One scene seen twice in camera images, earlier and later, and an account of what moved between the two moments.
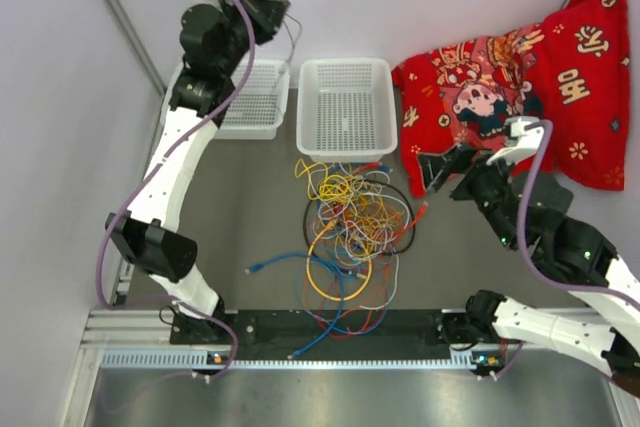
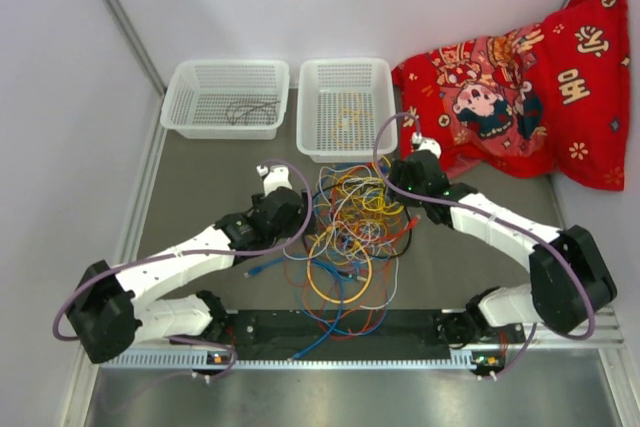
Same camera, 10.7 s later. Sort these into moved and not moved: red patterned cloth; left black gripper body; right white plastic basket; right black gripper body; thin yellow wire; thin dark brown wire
Moved: right black gripper body; thin yellow wire; left black gripper body; thin dark brown wire
Not moved: red patterned cloth; right white plastic basket
